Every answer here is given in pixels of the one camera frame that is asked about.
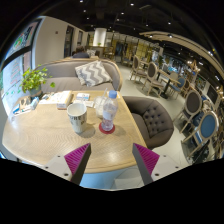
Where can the green potted plant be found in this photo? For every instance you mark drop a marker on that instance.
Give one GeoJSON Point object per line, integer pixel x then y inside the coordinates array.
{"type": "Point", "coordinates": [33, 80]}

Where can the person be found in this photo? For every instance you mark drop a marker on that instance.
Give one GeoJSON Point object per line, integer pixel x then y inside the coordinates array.
{"type": "Point", "coordinates": [80, 53]}

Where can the wooden dining table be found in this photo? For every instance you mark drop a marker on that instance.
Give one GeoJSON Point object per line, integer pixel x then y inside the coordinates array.
{"type": "Point", "coordinates": [168, 78]}

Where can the white printed paper cup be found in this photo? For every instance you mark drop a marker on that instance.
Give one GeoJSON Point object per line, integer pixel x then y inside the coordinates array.
{"type": "Point", "coordinates": [77, 118]}

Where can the grey curved sofa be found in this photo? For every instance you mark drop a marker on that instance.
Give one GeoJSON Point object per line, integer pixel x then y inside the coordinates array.
{"type": "Point", "coordinates": [60, 75]}

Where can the grey white chevron cushion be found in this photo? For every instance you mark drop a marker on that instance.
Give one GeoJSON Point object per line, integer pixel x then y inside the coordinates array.
{"type": "Point", "coordinates": [93, 73]}

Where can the grey tufted armchair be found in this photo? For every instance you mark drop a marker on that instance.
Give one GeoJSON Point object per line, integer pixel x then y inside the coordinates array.
{"type": "Point", "coordinates": [151, 121]}

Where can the clear blue-capped water bottle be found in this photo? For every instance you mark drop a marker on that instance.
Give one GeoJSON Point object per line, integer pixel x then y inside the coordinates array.
{"type": "Point", "coordinates": [109, 115]}

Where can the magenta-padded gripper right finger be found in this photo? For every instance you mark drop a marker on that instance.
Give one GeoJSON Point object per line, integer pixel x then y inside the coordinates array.
{"type": "Point", "coordinates": [150, 161]}

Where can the small blue white box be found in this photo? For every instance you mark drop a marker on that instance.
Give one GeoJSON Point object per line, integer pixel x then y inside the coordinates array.
{"type": "Point", "coordinates": [83, 96]}

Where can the white menu booklet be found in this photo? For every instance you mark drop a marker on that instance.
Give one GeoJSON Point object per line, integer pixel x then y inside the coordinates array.
{"type": "Point", "coordinates": [56, 98]}

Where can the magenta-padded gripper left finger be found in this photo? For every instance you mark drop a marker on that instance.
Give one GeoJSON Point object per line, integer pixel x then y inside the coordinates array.
{"type": "Point", "coordinates": [75, 161]}

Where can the black-framed window with posters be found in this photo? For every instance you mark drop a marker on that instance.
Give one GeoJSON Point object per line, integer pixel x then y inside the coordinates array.
{"type": "Point", "coordinates": [16, 66]}

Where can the flat round red coaster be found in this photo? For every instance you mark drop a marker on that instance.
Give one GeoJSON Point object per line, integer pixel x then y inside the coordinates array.
{"type": "Point", "coordinates": [101, 129]}

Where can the group of ceiling lights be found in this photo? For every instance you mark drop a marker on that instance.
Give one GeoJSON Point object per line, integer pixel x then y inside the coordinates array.
{"type": "Point", "coordinates": [132, 4]}

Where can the group of dining chairs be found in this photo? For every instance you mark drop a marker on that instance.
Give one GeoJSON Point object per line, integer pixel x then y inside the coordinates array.
{"type": "Point", "coordinates": [193, 106]}

